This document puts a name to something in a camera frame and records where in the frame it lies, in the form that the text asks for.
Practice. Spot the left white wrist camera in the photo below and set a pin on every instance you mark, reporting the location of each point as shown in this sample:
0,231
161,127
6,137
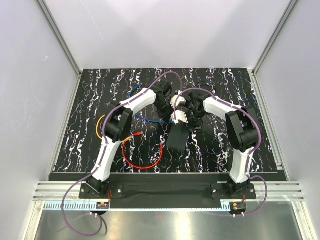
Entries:
179,116

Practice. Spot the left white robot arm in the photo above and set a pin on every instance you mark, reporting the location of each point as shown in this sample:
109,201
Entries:
118,125

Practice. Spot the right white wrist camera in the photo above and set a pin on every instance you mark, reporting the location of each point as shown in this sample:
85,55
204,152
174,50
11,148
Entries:
177,100

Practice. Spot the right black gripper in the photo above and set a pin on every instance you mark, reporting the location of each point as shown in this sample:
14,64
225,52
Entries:
192,126

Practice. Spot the black power adapter with cord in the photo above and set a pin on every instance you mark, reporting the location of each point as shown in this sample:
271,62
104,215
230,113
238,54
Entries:
211,144

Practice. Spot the left aluminium frame post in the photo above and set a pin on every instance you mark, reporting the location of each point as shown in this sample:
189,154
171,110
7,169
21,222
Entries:
58,35

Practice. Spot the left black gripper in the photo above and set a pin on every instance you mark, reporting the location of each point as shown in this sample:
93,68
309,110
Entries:
166,116

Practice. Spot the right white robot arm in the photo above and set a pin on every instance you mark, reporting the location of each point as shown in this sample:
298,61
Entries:
243,131

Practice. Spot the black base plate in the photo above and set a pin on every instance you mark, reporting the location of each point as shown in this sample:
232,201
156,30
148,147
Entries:
186,178

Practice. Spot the small connector board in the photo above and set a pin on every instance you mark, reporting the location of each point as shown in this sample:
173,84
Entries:
238,206
103,205

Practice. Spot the right small connector board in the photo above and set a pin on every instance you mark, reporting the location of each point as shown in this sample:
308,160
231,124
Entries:
238,206

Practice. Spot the aluminium front rail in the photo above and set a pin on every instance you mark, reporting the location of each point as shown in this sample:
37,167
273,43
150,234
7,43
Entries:
275,191

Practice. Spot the left small connector board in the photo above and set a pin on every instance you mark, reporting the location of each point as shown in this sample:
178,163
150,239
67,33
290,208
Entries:
103,205

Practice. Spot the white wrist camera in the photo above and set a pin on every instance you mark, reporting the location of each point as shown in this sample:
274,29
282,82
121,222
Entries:
179,116
177,100

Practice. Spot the black network switch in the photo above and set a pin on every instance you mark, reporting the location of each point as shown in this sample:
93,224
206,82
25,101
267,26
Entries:
178,137

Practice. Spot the right aluminium frame post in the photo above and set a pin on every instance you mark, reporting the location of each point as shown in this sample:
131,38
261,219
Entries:
275,34

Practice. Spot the white slotted cable duct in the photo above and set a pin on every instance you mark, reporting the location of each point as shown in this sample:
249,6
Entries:
90,205

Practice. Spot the aluminium frame post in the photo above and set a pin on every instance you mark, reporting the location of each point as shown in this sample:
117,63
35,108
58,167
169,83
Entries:
58,35
275,34

